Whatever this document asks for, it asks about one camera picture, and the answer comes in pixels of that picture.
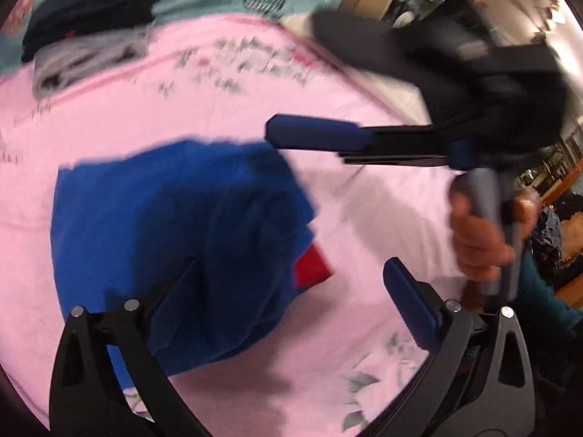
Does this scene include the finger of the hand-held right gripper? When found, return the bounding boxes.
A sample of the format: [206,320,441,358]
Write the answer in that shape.
[265,115,451,155]
[341,140,475,170]

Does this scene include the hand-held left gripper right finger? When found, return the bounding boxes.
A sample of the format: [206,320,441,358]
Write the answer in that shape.
[383,257,537,437]

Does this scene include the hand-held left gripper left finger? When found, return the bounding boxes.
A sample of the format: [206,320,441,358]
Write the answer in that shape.
[49,259,202,437]

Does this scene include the blue and red pants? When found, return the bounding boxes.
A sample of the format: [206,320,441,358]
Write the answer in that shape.
[51,139,334,376]

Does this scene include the person's right forearm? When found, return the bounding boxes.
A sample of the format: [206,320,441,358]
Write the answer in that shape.
[512,248,583,342]

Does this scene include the grey folded pants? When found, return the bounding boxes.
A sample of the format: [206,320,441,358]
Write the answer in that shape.
[33,27,153,98]

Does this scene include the black folded pants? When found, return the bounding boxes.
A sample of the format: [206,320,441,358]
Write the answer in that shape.
[20,0,162,62]

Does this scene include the person's right hand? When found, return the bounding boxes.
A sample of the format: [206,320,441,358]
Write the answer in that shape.
[449,186,541,283]

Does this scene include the pink floral bedsheet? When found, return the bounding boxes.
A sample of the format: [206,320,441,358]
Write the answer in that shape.
[0,13,470,433]

